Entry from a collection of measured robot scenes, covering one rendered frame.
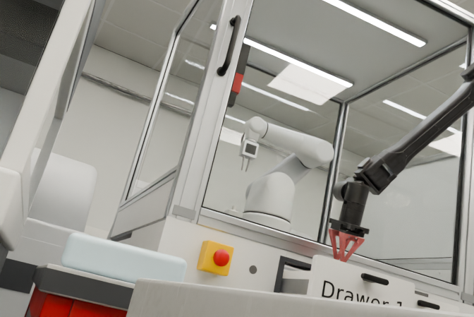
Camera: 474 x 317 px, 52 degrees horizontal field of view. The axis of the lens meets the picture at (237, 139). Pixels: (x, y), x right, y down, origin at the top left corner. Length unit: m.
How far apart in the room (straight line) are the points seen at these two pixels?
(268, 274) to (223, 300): 1.11
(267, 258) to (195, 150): 0.34
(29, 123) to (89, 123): 3.59
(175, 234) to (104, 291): 0.66
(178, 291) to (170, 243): 0.96
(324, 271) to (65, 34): 0.76
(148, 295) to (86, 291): 0.28
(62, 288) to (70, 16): 0.63
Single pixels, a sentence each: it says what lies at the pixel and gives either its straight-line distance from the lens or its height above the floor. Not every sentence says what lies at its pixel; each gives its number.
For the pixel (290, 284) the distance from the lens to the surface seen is 1.30.
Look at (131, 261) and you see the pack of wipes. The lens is 0.62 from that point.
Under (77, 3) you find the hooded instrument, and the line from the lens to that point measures 1.09.
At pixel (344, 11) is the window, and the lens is 1.70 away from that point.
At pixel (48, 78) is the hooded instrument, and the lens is 1.02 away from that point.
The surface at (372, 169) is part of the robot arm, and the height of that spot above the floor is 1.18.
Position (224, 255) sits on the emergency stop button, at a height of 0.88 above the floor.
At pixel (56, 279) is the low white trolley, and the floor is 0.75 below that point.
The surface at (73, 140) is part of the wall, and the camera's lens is 4.51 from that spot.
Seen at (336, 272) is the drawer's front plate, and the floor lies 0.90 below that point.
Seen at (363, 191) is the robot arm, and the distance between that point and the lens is 1.31.
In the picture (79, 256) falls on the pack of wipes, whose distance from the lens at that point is 0.63.
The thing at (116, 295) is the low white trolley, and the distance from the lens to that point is 0.59.
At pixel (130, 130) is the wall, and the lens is 4.63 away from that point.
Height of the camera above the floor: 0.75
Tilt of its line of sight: 20 degrees up
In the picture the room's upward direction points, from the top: 13 degrees clockwise
